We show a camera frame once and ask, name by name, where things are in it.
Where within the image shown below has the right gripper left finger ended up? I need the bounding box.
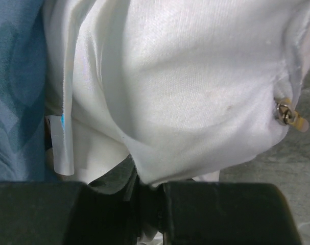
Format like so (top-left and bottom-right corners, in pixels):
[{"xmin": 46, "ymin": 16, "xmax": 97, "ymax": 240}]
[{"xmin": 0, "ymin": 157, "xmax": 139, "ymax": 244}]

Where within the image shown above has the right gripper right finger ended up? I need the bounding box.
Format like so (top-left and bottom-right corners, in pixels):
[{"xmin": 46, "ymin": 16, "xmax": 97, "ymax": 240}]
[{"xmin": 163, "ymin": 181, "xmax": 302, "ymax": 244}]

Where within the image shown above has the blue cartoon print pillowcase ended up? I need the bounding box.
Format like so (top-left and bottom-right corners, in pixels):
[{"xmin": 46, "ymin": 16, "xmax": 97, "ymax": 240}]
[{"xmin": 0, "ymin": 1, "xmax": 57, "ymax": 181}]

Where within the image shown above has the white pillow insert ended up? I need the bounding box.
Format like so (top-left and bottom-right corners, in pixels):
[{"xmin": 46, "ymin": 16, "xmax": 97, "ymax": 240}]
[{"xmin": 42, "ymin": 1, "xmax": 310, "ymax": 186}]

